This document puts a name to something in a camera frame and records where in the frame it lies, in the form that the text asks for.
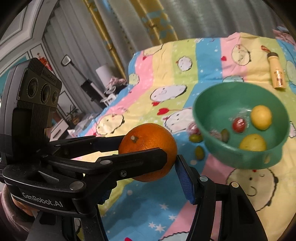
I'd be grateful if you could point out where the large orange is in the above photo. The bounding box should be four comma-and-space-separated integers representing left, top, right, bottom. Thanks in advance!
118, 123, 178, 182

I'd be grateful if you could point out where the green olive fruit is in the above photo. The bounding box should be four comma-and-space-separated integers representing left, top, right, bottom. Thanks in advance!
195, 146, 205, 161
189, 133, 203, 143

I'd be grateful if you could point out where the red candy ball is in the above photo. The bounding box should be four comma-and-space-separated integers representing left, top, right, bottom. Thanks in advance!
232, 118, 247, 133

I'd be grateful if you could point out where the pink sleeve left forearm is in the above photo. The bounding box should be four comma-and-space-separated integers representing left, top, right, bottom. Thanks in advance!
0, 184, 35, 240

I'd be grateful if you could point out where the left hand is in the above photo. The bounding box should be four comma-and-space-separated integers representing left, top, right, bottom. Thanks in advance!
12, 197, 39, 217

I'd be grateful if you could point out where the yellow lemon lower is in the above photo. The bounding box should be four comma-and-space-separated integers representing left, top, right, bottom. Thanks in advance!
239, 133, 267, 152

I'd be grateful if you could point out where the yellow lemon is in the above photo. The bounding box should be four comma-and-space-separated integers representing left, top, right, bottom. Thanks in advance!
239, 133, 267, 152
250, 105, 273, 131

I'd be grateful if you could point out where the olive fruit in basin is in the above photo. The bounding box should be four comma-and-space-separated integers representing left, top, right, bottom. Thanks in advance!
221, 128, 230, 143

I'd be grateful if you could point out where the wrapped candy in basin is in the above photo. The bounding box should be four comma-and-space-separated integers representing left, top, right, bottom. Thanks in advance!
209, 130, 222, 141

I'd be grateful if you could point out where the colourful cartoon bed sheet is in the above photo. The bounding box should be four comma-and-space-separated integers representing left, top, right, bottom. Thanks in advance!
80, 33, 295, 240

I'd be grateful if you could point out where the yellow lemon upper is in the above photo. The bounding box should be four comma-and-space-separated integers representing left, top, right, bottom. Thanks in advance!
250, 105, 273, 131

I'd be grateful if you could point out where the green plastic basin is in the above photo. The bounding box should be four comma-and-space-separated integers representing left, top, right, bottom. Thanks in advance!
193, 82, 290, 169

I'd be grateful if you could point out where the yellow blue curtain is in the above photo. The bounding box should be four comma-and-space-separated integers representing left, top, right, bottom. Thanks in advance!
83, 1, 178, 77

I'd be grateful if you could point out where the cream thermos bottle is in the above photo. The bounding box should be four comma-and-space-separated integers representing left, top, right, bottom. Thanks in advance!
261, 45, 286, 89

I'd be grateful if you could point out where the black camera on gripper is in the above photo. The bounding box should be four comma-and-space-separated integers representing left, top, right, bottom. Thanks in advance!
1, 58, 62, 167

